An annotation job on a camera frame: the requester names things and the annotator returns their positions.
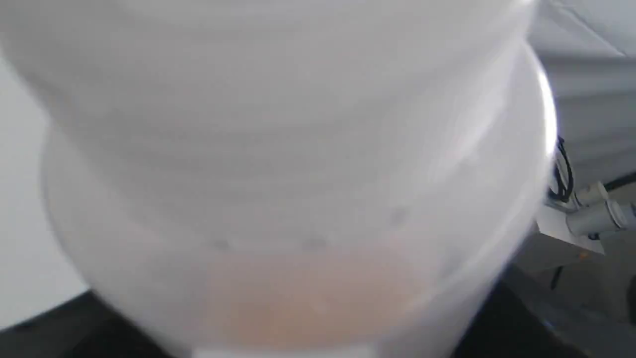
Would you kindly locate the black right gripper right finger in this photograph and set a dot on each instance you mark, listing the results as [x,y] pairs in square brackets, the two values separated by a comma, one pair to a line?
[517,321]

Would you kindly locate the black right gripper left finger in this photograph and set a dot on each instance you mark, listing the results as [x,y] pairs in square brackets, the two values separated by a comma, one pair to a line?
[83,327]

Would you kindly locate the plastic wash bottle orange liquid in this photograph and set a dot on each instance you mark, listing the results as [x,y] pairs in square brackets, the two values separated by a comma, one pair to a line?
[288,178]

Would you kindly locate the grey connector on white bracket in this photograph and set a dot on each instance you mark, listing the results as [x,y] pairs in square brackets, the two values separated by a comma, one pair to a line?
[590,217]

